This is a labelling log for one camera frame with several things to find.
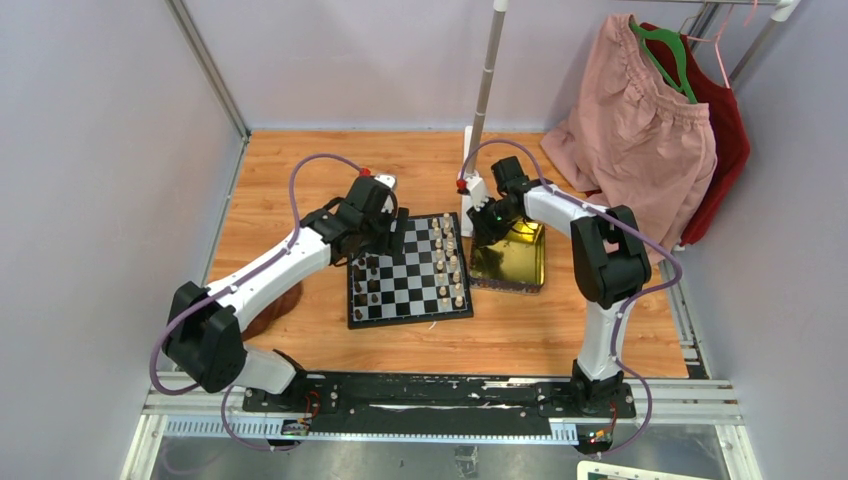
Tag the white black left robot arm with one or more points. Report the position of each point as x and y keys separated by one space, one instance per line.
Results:
x=205 y=326

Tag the pink clothes hanger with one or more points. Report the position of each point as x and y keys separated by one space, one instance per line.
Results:
x=710 y=25

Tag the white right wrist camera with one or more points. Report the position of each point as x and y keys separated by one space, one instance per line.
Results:
x=473 y=191

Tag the white clothes rack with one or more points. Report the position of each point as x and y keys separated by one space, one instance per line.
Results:
x=783 y=9

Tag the black white chess board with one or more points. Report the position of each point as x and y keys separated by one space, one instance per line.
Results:
x=409 y=285

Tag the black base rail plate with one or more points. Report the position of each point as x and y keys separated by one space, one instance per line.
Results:
x=440 y=405

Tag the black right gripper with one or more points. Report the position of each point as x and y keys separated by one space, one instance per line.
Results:
x=486 y=234

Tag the pink garment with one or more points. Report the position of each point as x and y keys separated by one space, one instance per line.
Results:
x=630 y=139

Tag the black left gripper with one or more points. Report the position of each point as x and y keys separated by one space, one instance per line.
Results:
x=382 y=246

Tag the brown cloth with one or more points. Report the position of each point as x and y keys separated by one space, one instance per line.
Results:
x=277 y=309

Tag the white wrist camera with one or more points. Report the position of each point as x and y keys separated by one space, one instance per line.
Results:
x=473 y=191
x=390 y=182

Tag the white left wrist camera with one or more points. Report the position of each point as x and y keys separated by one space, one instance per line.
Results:
x=390 y=182

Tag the red garment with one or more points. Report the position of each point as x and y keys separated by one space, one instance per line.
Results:
x=719 y=132

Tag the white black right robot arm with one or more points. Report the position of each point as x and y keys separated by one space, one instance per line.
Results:
x=610 y=263

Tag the white tablet corner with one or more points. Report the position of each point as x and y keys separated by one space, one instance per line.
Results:
x=591 y=470

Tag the gold tin box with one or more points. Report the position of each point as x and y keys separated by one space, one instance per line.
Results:
x=515 y=264

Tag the aluminium frame post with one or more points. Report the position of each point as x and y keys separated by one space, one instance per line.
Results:
x=194 y=39

